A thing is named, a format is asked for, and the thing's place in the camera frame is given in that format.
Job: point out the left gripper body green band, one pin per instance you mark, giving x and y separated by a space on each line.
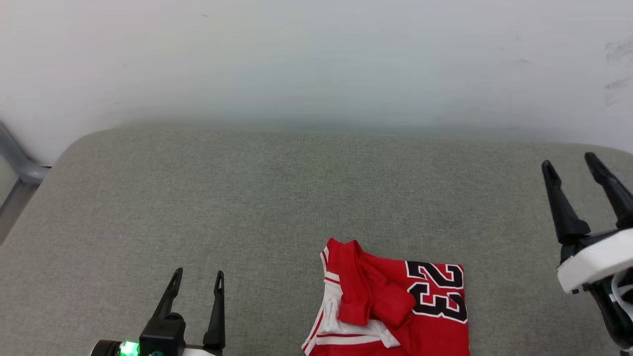
160 338

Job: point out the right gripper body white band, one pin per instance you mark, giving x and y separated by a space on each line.
593 262

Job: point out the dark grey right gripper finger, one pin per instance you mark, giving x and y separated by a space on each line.
610 188
563 207

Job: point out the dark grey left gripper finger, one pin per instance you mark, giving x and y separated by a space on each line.
216 316
169 294

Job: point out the red and white basketball jersey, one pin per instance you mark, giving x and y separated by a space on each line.
385 301

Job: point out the grey fabric sofa cushion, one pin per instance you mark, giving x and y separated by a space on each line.
306 188

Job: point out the grey metal frame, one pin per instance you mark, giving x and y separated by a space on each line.
20 170

